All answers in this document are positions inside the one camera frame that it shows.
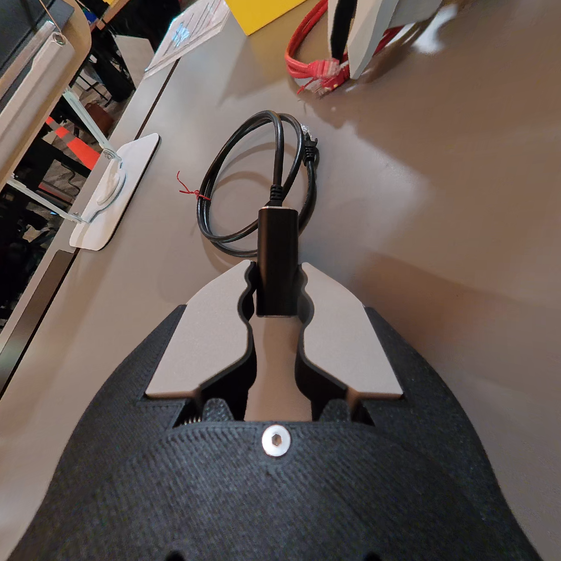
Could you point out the red twist tie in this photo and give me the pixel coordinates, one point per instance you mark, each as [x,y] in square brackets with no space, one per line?
[193,190]

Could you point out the white paper sheet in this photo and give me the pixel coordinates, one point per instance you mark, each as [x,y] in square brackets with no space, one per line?
[188,35]

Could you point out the black network adapter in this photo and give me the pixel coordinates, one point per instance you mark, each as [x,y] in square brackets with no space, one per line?
[277,263]

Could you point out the grey desk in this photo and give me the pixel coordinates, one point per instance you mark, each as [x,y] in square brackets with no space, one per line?
[416,219]

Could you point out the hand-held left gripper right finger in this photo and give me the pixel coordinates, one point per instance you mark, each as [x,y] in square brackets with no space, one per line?
[350,350]

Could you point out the yellow plastic bin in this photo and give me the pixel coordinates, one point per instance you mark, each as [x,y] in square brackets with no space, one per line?
[263,13]

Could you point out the white screen stand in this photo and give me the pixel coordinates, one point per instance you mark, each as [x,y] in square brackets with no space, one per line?
[127,175]

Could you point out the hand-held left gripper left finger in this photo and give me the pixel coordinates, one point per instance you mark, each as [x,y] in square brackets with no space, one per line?
[206,342]

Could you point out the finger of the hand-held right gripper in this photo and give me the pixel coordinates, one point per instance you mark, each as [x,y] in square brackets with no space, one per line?
[342,26]
[372,26]

